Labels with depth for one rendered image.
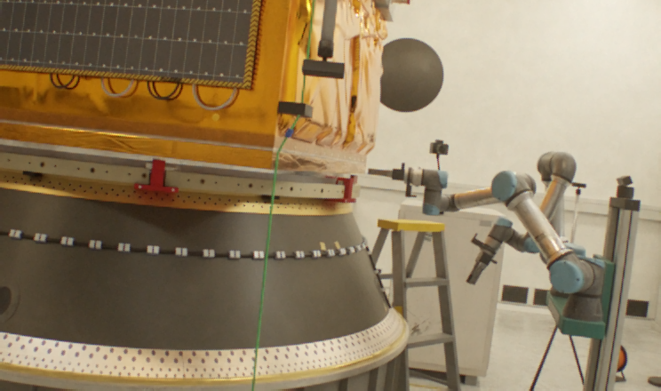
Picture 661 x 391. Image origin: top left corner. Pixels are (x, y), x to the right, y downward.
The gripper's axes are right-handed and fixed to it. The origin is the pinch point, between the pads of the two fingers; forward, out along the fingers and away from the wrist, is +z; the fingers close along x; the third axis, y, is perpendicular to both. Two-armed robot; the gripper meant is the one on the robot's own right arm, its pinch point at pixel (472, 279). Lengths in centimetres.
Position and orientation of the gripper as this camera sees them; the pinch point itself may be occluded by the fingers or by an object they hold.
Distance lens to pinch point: 311.5
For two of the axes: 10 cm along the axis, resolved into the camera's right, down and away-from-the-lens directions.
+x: 0.8, 1.1, 9.9
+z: -5.1, 8.6, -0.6
